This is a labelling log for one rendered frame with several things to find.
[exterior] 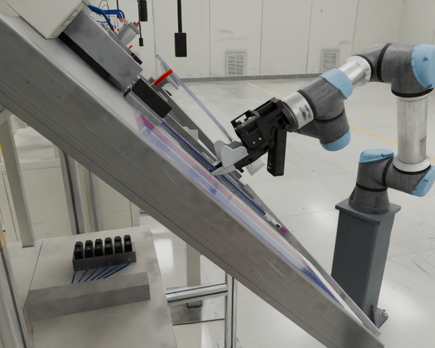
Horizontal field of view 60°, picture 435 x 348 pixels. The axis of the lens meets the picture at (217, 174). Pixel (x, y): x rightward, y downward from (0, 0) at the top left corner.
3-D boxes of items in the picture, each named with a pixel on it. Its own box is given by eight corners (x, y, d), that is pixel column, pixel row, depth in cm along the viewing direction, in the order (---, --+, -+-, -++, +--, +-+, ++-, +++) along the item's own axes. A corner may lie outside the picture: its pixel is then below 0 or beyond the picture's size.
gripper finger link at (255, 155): (227, 159, 84) (259, 137, 85) (231, 165, 85) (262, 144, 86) (235, 166, 80) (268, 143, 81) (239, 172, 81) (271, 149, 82)
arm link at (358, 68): (363, 36, 122) (262, 100, 99) (396, 37, 114) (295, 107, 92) (364, 70, 128) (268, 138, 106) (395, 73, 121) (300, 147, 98)
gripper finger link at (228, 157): (201, 157, 82) (235, 133, 83) (214, 177, 84) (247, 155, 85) (205, 161, 79) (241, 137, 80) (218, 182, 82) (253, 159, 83)
